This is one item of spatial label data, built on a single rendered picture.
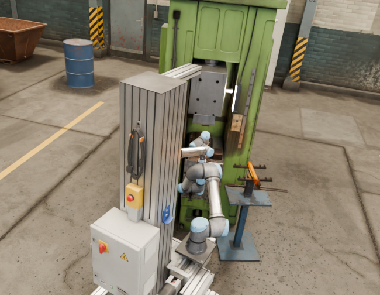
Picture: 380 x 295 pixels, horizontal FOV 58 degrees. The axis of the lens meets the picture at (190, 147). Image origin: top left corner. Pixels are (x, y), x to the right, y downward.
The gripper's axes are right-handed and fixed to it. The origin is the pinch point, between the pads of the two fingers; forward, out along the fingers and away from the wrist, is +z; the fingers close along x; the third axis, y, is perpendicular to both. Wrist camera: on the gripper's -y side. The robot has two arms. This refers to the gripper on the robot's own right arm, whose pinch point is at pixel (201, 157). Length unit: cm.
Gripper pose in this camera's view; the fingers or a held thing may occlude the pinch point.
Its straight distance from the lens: 310.0
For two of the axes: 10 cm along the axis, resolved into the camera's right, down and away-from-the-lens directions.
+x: 9.9, 1.1, -0.1
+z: 0.6, -4.6, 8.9
